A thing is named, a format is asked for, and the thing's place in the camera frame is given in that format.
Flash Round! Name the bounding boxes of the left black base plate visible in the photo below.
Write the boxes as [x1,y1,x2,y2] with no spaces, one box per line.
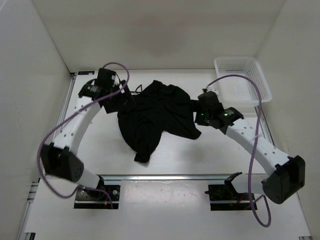
[73,184,121,210]

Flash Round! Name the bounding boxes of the black shorts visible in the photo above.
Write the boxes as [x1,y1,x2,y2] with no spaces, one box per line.
[117,80,202,164]

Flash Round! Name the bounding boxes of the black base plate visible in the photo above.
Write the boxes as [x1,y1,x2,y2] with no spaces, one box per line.
[73,184,121,210]
[204,172,251,211]

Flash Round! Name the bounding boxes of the aluminium left rail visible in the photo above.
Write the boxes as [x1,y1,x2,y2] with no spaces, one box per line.
[30,72,78,199]

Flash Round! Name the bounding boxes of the aluminium right rail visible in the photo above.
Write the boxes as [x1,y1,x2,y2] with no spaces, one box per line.
[255,106,275,146]

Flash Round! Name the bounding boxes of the white plastic basket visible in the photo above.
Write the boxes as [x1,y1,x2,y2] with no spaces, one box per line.
[214,56,272,109]

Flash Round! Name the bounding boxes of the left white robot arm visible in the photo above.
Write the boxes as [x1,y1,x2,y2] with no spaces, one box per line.
[37,67,133,200]

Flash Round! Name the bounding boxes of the aluminium rail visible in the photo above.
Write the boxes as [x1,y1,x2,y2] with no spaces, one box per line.
[30,72,78,199]
[102,174,231,181]
[255,106,275,146]

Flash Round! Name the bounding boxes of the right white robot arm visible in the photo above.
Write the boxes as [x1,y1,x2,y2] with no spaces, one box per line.
[193,91,306,205]

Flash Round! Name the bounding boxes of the black label sticker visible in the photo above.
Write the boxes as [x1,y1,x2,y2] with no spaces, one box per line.
[77,71,95,76]

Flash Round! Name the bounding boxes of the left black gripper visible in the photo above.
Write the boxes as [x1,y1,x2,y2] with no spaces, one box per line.
[103,80,135,115]

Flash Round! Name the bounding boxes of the aluminium front rail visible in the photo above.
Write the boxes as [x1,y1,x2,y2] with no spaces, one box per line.
[102,174,231,181]

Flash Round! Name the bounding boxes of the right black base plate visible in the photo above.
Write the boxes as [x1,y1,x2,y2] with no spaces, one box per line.
[204,172,251,211]

